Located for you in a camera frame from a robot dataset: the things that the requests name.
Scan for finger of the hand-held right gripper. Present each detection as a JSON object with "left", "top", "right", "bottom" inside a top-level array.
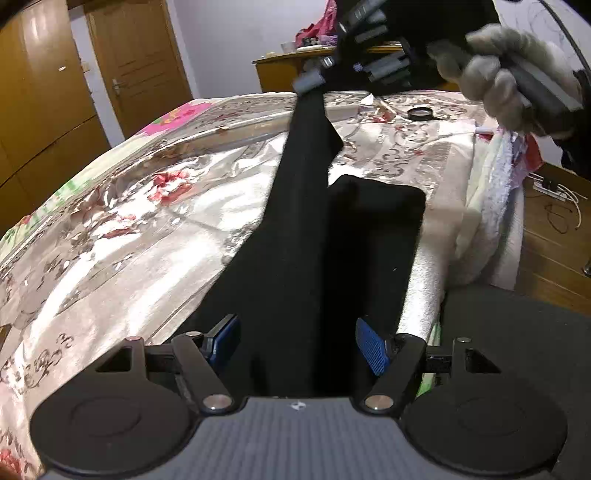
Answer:
[
  {"left": 294, "top": 58, "right": 335, "bottom": 93},
  {"left": 355, "top": 52, "right": 411, "bottom": 85}
]

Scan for person's right forearm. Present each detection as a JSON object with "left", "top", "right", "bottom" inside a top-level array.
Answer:
[{"left": 549, "top": 69, "right": 591, "bottom": 178}]

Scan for floral satin bedspread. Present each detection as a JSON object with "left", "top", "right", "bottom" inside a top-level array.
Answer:
[{"left": 0, "top": 92, "right": 476, "bottom": 480}]

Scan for thin cables on floor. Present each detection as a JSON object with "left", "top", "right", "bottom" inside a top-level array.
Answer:
[{"left": 545, "top": 185, "right": 591, "bottom": 232}]

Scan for wooden wardrobe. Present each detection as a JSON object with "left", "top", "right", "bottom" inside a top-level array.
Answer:
[{"left": 0, "top": 0, "right": 114, "bottom": 236}]

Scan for purple red cloth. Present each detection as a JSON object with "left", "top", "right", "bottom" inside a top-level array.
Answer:
[{"left": 508, "top": 131, "right": 546, "bottom": 171}]

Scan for black pants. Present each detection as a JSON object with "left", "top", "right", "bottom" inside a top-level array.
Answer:
[{"left": 194, "top": 88, "right": 426, "bottom": 398}]

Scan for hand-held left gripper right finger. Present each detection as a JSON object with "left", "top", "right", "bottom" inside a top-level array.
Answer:
[{"left": 356, "top": 318, "right": 502, "bottom": 413}]

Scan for wooden desk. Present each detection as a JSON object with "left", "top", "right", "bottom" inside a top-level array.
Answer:
[{"left": 252, "top": 41, "right": 462, "bottom": 95}]

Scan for pink clutter on desk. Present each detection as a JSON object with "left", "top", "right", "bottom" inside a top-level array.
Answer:
[{"left": 295, "top": 0, "right": 342, "bottom": 49}]

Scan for white fluffy blanket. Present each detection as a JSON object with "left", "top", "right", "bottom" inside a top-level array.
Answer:
[{"left": 455, "top": 129, "right": 527, "bottom": 291}]

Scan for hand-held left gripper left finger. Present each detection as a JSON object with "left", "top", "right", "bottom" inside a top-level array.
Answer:
[{"left": 95, "top": 315, "right": 241, "bottom": 414}]

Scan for person's right hand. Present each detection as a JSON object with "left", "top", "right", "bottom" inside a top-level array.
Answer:
[{"left": 436, "top": 24, "right": 581, "bottom": 134}]

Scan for white power strip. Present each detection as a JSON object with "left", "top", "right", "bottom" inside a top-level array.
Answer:
[{"left": 533, "top": 178, "right": 573, "bottom": 201}]

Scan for wooden door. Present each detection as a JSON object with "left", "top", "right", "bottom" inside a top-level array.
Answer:
[{"left": 85, "top": 0, "right": 195, "bottom": 139}]

